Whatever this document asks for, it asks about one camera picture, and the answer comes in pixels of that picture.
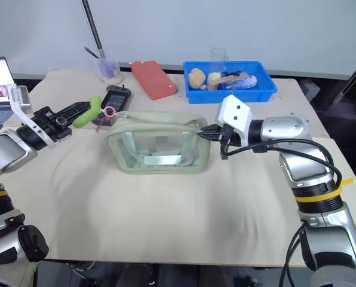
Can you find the black pen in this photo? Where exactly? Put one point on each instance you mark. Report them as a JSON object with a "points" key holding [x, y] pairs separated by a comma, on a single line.
{"points": [[91, 52]]}

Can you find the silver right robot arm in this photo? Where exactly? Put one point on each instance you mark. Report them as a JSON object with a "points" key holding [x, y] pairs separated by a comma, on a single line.
{"points": [[288, 127]]}

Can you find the cream round plush toy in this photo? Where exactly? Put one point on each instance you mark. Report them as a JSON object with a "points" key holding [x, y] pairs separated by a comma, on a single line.
{"points": [[214, 80]]}

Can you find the black flexible rod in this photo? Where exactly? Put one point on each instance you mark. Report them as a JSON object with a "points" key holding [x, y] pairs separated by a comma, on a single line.
{"points": [[93, 27]]}

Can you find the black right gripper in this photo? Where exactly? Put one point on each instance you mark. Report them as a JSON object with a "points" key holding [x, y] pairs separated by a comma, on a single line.
{"points": [[229, 136]]}

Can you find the grey box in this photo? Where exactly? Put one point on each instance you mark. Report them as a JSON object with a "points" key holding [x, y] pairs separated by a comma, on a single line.
{"points": [[311, 91]]}

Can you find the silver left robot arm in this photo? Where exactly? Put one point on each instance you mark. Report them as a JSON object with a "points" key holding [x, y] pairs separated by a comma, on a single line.
{"points": [[5, 151]]}

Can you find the blue plastic bin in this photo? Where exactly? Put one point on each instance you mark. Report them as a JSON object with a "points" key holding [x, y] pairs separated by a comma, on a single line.
{"points": [[255, 92]]}

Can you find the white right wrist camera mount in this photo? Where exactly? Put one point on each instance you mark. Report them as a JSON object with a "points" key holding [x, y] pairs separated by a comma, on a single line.
{"points": [[235, 115]]}

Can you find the red brick-shaped block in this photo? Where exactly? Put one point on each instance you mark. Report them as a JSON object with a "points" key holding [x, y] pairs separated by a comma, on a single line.
{"points": [[154, 79]]}

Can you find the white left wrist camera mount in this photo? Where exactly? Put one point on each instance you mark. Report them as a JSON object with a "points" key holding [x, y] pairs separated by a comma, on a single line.
{"points": [[19, 96]]}

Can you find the black handheld device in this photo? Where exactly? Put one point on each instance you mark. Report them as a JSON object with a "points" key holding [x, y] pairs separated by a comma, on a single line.
{"points": [[118, 95]]}

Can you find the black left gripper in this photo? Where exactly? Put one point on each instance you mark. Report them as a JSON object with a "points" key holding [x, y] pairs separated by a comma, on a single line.
{"points": [[48, 122]]}

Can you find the beige plush toy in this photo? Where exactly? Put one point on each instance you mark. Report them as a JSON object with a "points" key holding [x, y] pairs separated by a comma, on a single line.
{"points": [[196, 78]]}

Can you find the clear cup with purple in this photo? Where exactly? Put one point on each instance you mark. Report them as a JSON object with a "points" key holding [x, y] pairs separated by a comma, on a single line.
{"points": [[109, 71]]}

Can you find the clear glass beaker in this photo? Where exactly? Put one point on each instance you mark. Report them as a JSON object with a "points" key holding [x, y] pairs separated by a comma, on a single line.
{"points": [[219, 61]]}

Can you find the green transparent zip pouch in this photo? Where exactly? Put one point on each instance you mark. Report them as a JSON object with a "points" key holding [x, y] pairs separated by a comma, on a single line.
{"points": [[160, 143]]}

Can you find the blue oval object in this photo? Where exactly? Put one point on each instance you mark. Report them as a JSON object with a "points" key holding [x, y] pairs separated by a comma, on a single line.
{"points": [[240, 82]]}

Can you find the black tripod leg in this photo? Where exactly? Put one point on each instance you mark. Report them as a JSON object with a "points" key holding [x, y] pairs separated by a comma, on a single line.
{"points": [[352, 76]]}

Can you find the cream table cloth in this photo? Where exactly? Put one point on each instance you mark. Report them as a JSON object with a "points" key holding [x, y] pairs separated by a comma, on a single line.
{"points": [[166, 209]]}

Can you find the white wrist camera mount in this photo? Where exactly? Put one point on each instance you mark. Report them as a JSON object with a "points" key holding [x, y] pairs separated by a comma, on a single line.
{"points": [[19, 96], [235, 115]]}

